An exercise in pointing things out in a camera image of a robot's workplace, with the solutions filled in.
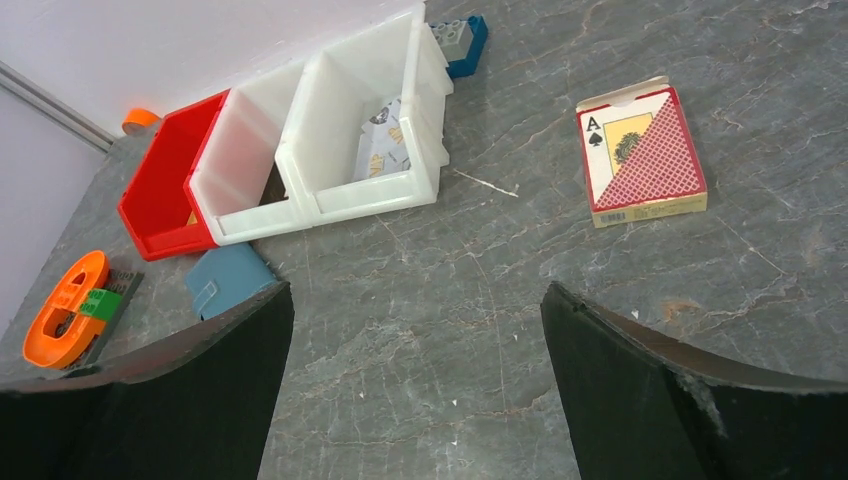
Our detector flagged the blue and grey brick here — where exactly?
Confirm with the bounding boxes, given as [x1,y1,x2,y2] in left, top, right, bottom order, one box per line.
[430,15,488,80]

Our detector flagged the green toy brick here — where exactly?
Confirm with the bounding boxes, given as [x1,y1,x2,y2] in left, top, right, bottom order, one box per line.
[78,288,123,322]

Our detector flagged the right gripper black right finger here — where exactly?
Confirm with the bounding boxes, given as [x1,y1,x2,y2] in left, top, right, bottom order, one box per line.
[541,282,847,479]

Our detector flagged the orange tape roll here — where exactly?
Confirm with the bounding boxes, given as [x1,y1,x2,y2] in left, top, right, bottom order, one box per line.
[122,108,161,135]

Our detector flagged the red plastic bin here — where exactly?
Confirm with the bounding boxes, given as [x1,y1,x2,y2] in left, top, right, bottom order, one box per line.
[117,90,230,262]

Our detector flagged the silver VIP cards in bin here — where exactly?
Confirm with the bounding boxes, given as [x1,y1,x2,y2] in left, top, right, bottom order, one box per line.
[351,98,410,182]

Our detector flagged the blue card holder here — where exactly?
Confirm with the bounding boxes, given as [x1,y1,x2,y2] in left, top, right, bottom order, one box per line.
[185,243,277,321]

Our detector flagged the aluminium frame post left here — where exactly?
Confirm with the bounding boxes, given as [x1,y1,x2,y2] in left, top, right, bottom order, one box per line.
[1,62,116,153]

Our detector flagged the orange plastic loop toy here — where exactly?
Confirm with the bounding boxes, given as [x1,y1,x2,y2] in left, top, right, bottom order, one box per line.
[22,250,109,370]

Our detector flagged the white right plastic bin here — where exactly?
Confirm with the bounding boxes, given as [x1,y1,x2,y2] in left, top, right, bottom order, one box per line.
[275,1,453,225]

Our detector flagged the playing card box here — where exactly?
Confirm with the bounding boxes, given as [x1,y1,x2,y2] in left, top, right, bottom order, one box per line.
[576,76,708,228]

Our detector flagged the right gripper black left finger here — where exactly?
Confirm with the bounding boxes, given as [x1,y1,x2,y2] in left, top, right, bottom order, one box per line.
[1,282,295,479]

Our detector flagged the dark grey brick plate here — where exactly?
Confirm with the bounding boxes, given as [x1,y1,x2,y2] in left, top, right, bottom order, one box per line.
[63,269,144,370]

